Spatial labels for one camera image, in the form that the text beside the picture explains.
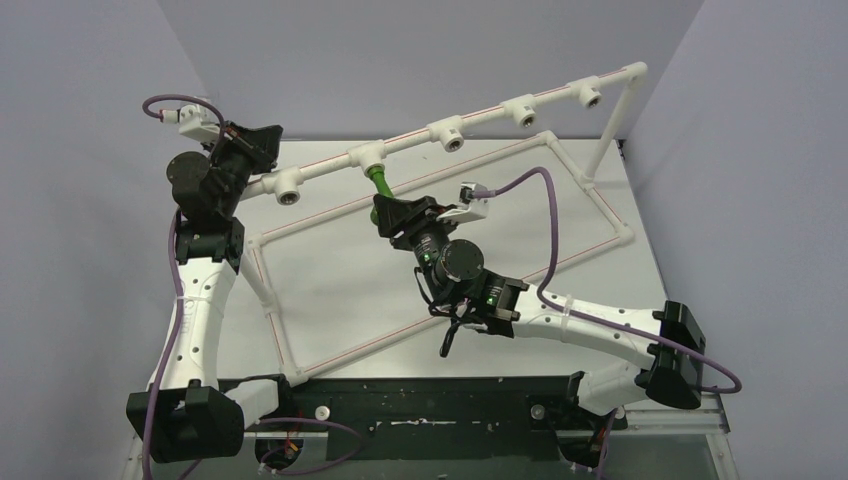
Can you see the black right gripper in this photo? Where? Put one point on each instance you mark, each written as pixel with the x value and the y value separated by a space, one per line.
pixel 403 220

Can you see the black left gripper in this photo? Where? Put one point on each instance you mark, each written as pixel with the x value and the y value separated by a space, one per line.
pixel 262 149

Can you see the green plastic water faucet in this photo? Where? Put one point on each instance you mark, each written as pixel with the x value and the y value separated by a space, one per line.
pixel 376 174

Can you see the white PVC pipe frame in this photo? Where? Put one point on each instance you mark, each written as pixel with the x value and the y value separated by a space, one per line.
pixel 284 185

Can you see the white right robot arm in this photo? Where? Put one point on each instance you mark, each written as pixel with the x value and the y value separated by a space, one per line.
pixel 658 351

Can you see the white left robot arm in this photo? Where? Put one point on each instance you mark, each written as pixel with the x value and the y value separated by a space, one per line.
pixel 183 415

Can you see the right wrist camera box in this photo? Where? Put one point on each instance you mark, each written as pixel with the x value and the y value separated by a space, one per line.
pixel 472 206

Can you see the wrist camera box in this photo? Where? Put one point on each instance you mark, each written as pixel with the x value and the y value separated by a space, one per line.
pixel 198 123
pixel 472 206

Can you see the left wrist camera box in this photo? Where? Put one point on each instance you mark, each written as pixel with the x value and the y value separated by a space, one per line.
pixel 198 123

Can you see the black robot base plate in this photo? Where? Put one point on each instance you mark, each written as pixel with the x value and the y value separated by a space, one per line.
pixel 536 418

